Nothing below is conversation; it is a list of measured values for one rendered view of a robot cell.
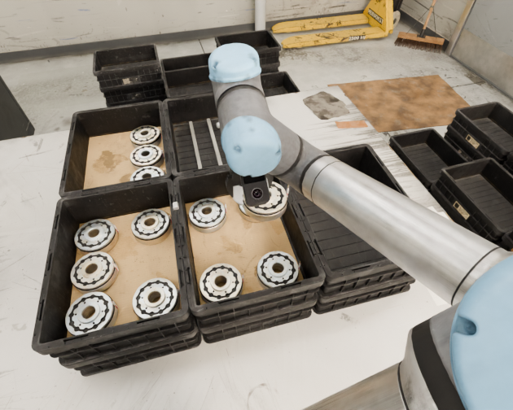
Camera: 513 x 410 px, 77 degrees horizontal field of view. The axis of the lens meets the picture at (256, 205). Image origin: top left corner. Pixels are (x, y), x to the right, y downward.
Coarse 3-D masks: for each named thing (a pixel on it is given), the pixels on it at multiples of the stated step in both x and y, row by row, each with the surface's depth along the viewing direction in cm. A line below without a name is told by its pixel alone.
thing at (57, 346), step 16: (96, 192) 86; (112, 192) 86; (176, 224) 79; (176, 240) 78; (48, 256) 73; (176, 256) 73; (48, 272) 71; (48, 288) 68; (144, 320) 64; (160, 320) 64; (176, 320) 65; (80, 336) 62; (96, 336) 62; (112, 336) 63; (48, 352) 61
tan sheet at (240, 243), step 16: (224, 224) 91; (240, 224) 91; (256, 224) 91; (272, 224) 91; (192, 240) 88; (208, 240) 88; (224, 240) 88; (240, 240) 88; (256, 240) 88; (272, 240) 88; (288, 240) 88; (208, 256) 85; (224, 256) 85; (240, 256) 85; (256, 256) 85; (240, 272) 82; (256, 288) 79
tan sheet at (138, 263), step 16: (160, 208) 95; (80, 224) 91; (128, 224) 91; (128, 240) 88; (80, 256) 85; (112, 256) 85; (128, 256) 85; (144, 256) 85; (160, 256) 85; (128, 272) 82; (144, 272) 82; (160, 272) 82; (176, 272) 82; (112, 288) 79; (128, 288) 79; (128, 304) 76; (128, 320) 74
